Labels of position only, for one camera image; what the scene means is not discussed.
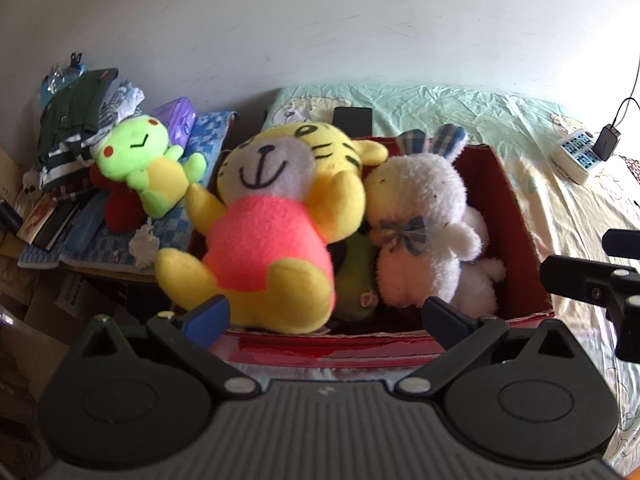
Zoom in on green frog plush toy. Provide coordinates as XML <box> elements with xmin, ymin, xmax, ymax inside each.
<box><xmin>95</xmin><ymin>114</ymin><xmax>208</xmax><ymax>221</ymax></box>

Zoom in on blue checked cloth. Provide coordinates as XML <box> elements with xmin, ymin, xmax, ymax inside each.
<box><xmin>17</xmin><ymin>110</ymin><xmax>238</xmax><ymax>276</ymax></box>

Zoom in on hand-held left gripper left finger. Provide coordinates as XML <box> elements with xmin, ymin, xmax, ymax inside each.
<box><xmin>70</xmin><ymin>295</ymin><xmax>261</xmax><ymax>396</ymax></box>

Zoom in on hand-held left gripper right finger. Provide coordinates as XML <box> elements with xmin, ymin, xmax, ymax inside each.
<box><xmin>395</xmin><ymin>296</ymin><xmax>583</xmax><ymax>396</ymax></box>

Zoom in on striped folded garment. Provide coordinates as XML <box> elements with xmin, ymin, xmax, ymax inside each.
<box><xmin>37</xmin><ymin>140</ymin><xmax>96</xmax><ymax>196</ymax></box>

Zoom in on red cardboard box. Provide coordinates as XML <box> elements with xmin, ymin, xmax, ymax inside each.
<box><xmin>187</xmin><ymin>135</ymin><xmax>556</xmax><ymax>373</ymax></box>

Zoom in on white blue print garment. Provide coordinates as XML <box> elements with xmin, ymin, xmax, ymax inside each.
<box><xmin>97</xmin><ymin>80</ymin><xmax>146</xmax><ymax>131</ymax></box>

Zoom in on white power strip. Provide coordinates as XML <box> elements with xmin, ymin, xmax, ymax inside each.
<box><xmin>551</xmin><ymin>127</ymin><xmax>608</xmax><ymax>186</ymax></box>

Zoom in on red plush toy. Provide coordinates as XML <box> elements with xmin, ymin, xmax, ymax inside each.
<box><xmin>90</xmin><ymin>165</ymin><xmax>146</xmax><ymax>233</ymax></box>

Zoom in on white rabbit plush toy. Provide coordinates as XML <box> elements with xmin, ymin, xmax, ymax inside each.
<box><xmin>364</xmin><ymin>125</ymin><xmax>507</xmax><ymax>318</ymax></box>

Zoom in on black charger adapter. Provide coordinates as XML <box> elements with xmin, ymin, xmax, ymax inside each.
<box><xmin>592</xmin><ymin>126</ymin><xmax>622</xmax><ymax>162</ymax></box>

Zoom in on green round plush toy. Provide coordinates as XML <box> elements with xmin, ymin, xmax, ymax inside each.
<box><xmin>332</xmin><ymin>232</ymin><xmax>383</xmax><ymax>322</ymax></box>

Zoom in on black smartphone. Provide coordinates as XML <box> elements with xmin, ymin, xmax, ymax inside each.
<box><xmin>332</xmin><ymin>106</ymin><xmax>373</xmax><ymax>138</ymax></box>

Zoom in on crumpled white tissue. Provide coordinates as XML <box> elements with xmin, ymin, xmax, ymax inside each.
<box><xmin>129</xmin><ymin>225</ymin><xmax>161</xmax><ymax>268</ymax></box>

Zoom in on brown patterned cloth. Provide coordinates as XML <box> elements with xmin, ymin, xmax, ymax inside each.
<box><xmin>620</xmin><ymin>155</ymin><xmax>640</xmax><ymax>186</ymax></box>

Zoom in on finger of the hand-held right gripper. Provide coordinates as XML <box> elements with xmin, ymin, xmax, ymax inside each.
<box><xmin>540</xmin><ymin>255</ymin><xmax>640</xmax><ymax>361</ymax></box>
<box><xmin>601</xmin><ymin>229</ymin><xmax>640</xmax><ymax>261</ymax></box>

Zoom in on stack of books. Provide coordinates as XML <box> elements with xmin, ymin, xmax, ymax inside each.
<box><xmin>17</xmin><ymin>192</ymin><xmax>76</xmax><ymax>251</ymax></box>

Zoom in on yellow tiger plush toy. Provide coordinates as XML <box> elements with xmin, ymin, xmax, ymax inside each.
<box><xmin>154</xmin><ymin>121</ymin><xmax>390</xmax><ymax>335</ymax></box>

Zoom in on black charging cable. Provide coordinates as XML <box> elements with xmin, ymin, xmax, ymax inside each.
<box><xmin>612</xmin><ymin>52</ymin><xmax>640</xmax><ymax>133</ymax></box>

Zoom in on pastel cartoon bed sheet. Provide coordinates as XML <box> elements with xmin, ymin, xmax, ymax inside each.
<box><xmin>262</xmin><ymin>82</ymin><xmax>640</xmax><ymax>466</ymax></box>

